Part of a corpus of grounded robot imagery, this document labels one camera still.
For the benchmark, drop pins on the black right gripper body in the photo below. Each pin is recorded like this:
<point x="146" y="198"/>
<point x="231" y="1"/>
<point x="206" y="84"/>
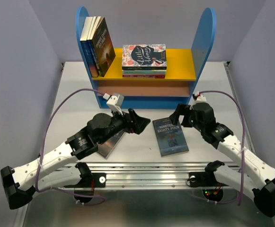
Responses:
<point x="189" y="120"/>

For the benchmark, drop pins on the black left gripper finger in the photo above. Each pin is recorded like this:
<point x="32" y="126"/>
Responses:
<point x="140" y="124"/>
<point x="132" y="115"/>

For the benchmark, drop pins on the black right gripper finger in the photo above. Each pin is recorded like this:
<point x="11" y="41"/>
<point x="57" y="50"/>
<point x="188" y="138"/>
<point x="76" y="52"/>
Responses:
<point x="174" y="117"/>
<point x="182" y="109"/>

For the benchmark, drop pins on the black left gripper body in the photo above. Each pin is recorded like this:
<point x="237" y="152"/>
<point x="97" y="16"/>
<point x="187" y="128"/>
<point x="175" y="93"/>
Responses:
<point x="119" y="122"/>

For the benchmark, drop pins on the Nineteen Eighty-Four dark book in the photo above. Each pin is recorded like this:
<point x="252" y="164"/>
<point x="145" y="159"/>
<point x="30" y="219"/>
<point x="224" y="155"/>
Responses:
<point x="170" y="138"/>

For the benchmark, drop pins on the Tale of Two Cities book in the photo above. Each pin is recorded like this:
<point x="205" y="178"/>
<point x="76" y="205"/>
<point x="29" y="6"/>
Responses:
<point x="105" y="149"/>

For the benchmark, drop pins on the Three Days to See book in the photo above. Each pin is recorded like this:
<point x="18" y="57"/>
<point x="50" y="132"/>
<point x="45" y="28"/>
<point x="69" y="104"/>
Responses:
<point x="102" y="45"/>

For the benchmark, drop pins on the Jane Eyre blue book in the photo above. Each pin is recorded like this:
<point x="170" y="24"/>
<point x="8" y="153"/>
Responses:
<point x="84" y="44"/>

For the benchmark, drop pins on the Animal Farm blue book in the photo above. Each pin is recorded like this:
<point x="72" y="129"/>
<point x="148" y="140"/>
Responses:
<point x="93" y="23"/>

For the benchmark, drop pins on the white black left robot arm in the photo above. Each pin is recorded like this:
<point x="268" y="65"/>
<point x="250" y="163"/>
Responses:
<point x="62" y="166"/>

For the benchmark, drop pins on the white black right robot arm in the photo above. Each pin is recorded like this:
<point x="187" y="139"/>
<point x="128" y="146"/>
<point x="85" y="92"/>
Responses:
<point x="256" y="180"/>

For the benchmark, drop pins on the blue yellow wooden bookshelf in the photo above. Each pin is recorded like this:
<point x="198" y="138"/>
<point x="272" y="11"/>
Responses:
<point x="184" y="67"/>

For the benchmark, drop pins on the pink red spine book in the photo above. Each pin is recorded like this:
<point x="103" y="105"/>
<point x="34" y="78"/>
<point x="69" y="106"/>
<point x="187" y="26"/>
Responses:
<point x="143" y="76"/>

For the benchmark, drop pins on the teal spine book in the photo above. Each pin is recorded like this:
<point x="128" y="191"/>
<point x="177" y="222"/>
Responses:
<point x="145" y="71"/>

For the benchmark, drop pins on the Little Women floral book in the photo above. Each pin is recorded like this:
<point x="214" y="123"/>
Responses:
<point x="144" y="57"/>

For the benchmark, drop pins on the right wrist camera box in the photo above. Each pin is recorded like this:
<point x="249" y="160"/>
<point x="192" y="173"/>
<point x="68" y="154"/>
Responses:
<point x="198" y="97"/>

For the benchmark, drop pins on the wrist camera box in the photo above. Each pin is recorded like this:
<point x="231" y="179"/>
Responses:
<point x="198" y="97"/>
<point x="114" y="102"/>

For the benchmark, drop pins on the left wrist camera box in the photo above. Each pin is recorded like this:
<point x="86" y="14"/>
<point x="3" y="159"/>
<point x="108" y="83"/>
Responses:
<point x="114" y="102"/>

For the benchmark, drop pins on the aluminium mounting rail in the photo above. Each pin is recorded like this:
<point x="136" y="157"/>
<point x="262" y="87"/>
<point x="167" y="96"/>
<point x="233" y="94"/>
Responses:
<point x="138" y="179"/>

